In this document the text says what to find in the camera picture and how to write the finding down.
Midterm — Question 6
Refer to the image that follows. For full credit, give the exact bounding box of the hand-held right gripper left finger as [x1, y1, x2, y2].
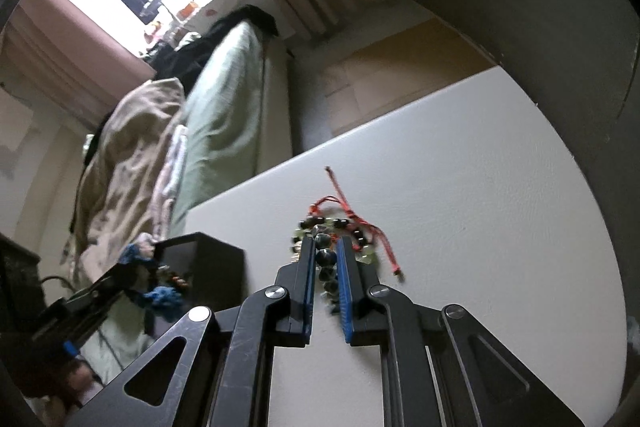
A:
[65, 241, 318, 427]

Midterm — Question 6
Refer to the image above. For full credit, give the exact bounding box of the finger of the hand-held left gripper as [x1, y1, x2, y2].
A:
[37, 257, 161, 323]

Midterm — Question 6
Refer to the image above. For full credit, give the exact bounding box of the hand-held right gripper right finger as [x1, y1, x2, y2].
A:
[336, 239, 586, 427]

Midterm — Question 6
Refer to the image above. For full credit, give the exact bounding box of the red cord dark bead bracelet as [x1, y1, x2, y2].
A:
[289, 165, 407, 308]

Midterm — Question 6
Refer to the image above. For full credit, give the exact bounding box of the blue braided bracelet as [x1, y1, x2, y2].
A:
[119, 243, 187, 310]

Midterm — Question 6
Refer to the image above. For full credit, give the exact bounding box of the black jewelry box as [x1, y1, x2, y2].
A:
[145, 232, 246, 335]

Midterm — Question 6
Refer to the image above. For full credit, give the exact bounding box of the person's left hand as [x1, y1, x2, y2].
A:
[60, 354, 103, 408]

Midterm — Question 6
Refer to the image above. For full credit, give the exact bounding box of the white knit blanket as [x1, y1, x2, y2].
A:
[150, 124, 190, 243]

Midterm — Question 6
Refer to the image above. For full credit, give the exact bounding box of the beige blanket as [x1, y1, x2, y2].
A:
[70, 78, 187, 288]

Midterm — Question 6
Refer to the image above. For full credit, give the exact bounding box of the bed with green sheet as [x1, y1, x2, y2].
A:
[75, 19, 293, 388]

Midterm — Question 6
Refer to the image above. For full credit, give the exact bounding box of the black clothing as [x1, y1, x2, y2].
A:
[150, 5, 278, 88]

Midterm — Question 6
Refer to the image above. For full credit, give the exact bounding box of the black cable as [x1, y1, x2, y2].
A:
[40, 274, 76, 293]

